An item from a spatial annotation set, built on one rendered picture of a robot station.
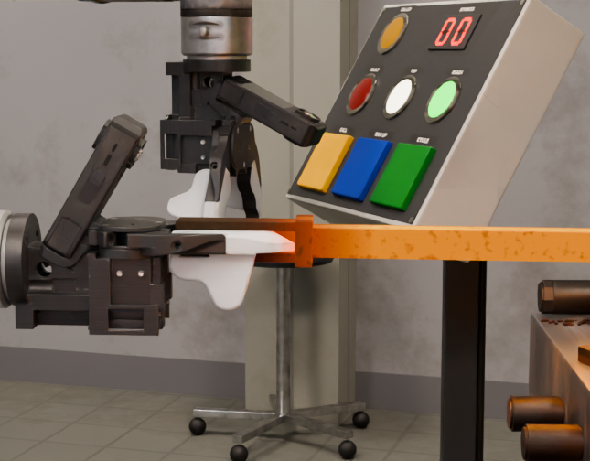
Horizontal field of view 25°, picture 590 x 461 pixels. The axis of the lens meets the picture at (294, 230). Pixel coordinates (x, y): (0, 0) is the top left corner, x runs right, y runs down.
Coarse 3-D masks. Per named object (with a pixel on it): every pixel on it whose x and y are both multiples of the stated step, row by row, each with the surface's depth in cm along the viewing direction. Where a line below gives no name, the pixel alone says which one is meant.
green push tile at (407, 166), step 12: (408, 144) 146; (396, 156) 146; (408, 156) 144; (420, 156) 142; (432, 156) 141; (396, 168) 145; (408, 168) 143; (420, 168) 141; (384, 180) 146; (396, 180) 144; (408, 180) 141; (420, 180) 141; (384, 192) 145; (396, 192) 142; (408, 192) 140; (384, 204) 144; (396, 204) 141; (408, 204) 141
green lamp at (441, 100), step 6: (444, 84) 146; (450, 84) 145; (438, 90) 146; (444, 90) 145; (450, 90) 144; (438, 96) 145; (444, 96) 144; (450, 96) 143; (432, 102) 146; (438, 102) 145; (444, 102) 144; (432, 108) 146; (438, 108) 144; (444, 108) 143; (432, 114) 145; (438, 114) 144
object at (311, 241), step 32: (192, 224) 100; (224, 224) 100; (256, 224) 100; (288, 224) 99; (320, 224) 102; (352, 224) 102; (256, 256) 100; (288, 256) 100; (320, 256) 100; (352, 256) 100; (384, 256) 100; (416, 256) 99; (448, 256) 99; (480, 256) 99; (512, 256) 99; (544, 256) 99; (576, 256) 99
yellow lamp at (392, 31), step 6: (396, 18) 165; (402, 18) 163; (390, 24) 165; (396, 24) 164; (402, 24) 162; (390, 30) 164; (396, 30) 163; (384, 36) 165; (390, 36) 163; (396, 36) 162; (384, 42) 164; (390, 42) 163
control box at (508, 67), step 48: (480, 0) 149; (528, 0) 140; (384, 48) 163; (432, 48) 153; (480, 48) 143; (528, 48) 140; (576, 48) 143; (384, 96) 158; (432, 96) 147; (480, 96) 139; (528, 96) 141; (432, 144) 142; (480, 144) 139; (528, 144) 142; (288, 192) 167; (432, 192) 138; (480, 192) 140
